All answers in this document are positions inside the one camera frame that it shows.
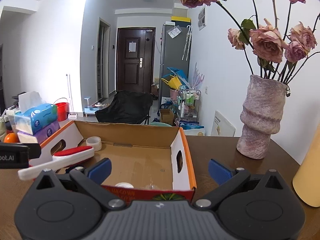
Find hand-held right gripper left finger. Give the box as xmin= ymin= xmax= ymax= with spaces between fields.
xmin=31 ymin=158 xmax=127 ymax=210

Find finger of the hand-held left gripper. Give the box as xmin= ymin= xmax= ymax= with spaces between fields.
xmin=25 ymin=143 xmax=42 ymax=159

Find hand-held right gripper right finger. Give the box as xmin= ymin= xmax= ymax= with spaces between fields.
xmin=194 ymin=158 xmax=289 ymax=209

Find white tape roll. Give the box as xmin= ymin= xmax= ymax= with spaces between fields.
xmin=86 ymin=136 xmax=102 ymax=152

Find red white lint brush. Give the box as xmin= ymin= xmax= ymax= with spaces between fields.
xmin=17 ymin=145 xmax=95 ymax=181

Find red cardboard box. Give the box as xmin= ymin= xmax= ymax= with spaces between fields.
xmin=28 ymin=120 xmax=197 ymax=202

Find orange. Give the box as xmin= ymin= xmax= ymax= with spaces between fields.
xmin=4 ymin=133 xmax=19 ymax=144

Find purple tissue pack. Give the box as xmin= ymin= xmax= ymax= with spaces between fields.
xmin=16 ymin=120 xmax=61 ymax=145

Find blue tissue pack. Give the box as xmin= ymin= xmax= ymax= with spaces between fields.
xmin=14 ymin=91 xmax=59 ymax=135

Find white flat board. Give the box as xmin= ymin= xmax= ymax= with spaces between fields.
xmin=210 ymin=110 xmax=236 ymax=137

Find red bucket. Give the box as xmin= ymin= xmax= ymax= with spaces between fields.
xmin=53 ymin=102 xmax=69 ymax=122

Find blue white package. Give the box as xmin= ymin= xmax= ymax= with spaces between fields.
xmin=178 ymin=121 xmax=206 ymax=137

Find white mop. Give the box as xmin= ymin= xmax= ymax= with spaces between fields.
xmin=65 ymin=73 xmax=78 ymax=119

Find blue pet feeder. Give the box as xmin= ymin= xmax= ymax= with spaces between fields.
xmin=83 ymin=96 xmax=106 ymax=117

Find pink ceramic vase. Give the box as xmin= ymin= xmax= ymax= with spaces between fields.
xmin=236 ymin=74 xmax=288 ymax=160

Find black folding chair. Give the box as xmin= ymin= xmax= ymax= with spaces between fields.
xmin=95 ymin=90 xmax=154 ymax=126

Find metal rolling cart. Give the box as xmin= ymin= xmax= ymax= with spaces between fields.
xmin=177 ymin=85 xmax=202 ymax=128

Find small cardboard box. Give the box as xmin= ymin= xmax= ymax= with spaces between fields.
xmin=160 ymin=108 xmax=176 ymax=126

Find yellow thermos jug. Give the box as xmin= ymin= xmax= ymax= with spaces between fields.
xmin=292 ymin=152 xmax=320 ymax=208

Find purple feather decoration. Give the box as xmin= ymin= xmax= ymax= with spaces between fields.
xmin=192 ymin=62 xmax=206 ymax=91

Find blue yellow plastic hangers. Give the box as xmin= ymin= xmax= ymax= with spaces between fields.
xmin=160 ymin=67 xmax=189 ymax=91

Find dark brown door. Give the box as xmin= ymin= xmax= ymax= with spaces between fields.
xmin=116 ymin=27 xmax=156 ymax=93

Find grey refrigerator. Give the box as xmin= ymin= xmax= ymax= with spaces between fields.
xmin=159 ymin=23 xmax=192 ymax=106

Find folded white umbrella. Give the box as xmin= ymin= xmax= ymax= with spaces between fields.
xmin=182 ymin=25 xmax=193 ymax=61

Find bunch of dried pink roses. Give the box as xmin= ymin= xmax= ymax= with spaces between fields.
xmin=176 ymin=0 xmax=320 ymax=86

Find clear plastic bag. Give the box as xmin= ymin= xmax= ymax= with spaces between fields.
xmin=167 ymin=27 xmax=181 ymax=39

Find wall electrical panel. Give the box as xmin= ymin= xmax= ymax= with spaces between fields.
xmin=197 ymin=6 xmax=208 ymax=31

